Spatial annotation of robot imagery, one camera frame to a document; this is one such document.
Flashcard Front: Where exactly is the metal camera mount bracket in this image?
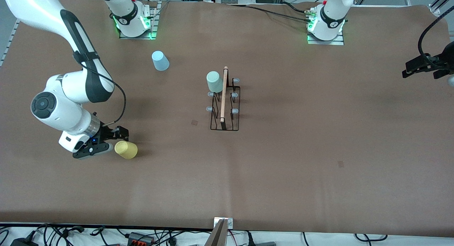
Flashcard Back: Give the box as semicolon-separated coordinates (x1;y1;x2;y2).
205;217;234;246

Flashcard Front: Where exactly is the mint green plastic cup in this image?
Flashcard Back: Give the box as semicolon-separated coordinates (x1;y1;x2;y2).
206;71;224;94

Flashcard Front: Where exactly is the yellow plastic cup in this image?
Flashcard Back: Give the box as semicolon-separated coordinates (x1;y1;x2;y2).
115;141;138;160

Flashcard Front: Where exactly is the black cable on mat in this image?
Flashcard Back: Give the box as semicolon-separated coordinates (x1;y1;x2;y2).
282;2;312;15
227;4;313;24

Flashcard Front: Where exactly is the light blue plastic cup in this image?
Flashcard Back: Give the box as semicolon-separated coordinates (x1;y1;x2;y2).
151;51;170;72

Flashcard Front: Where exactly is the black looped floor cable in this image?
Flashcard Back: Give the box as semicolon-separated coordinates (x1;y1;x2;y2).
354;233;388;242

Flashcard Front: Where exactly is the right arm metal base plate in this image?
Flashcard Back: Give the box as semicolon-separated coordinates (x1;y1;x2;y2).
119;1;159;40

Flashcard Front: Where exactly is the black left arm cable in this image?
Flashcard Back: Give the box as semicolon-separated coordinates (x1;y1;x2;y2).
417;13;454;59

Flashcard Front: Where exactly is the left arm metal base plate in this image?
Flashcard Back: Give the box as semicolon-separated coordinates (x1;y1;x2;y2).
307;30;345;46

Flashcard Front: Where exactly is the brown table mat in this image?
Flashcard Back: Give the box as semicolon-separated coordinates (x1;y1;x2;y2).
0;0;454;237

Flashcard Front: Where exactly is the black power adapter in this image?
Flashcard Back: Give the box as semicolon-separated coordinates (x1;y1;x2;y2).
10;231;39;246

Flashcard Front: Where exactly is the orange black connector block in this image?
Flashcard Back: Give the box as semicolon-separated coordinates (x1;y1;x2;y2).
127;232;154;245

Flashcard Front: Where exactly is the tangled black cable bundle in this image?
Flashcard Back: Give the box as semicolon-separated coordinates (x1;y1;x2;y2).
35;223;107;246

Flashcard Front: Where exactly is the black plug with cable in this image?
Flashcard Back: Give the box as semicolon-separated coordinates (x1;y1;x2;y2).
245;231;277;246

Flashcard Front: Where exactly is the black wire cup holder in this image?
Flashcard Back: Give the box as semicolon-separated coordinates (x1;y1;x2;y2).
206;66;241;132

